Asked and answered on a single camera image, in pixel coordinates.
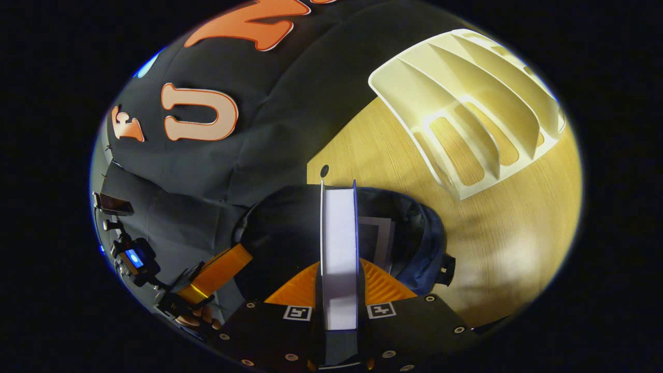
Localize phone on stand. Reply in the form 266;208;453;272
93;192;135;217

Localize grey cover book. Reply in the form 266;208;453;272
357;217;397;276

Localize black camera with screen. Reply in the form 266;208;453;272
103;220;162;288

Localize blue schoolbag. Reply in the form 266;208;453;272
233;184;457;302

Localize white bookshelf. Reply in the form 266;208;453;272
368;28;566;201

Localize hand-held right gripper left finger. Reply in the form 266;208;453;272
218;262;324;371

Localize blue cover book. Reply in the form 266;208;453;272
319;179;361;369

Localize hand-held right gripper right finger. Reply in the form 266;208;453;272
357;259;480;371

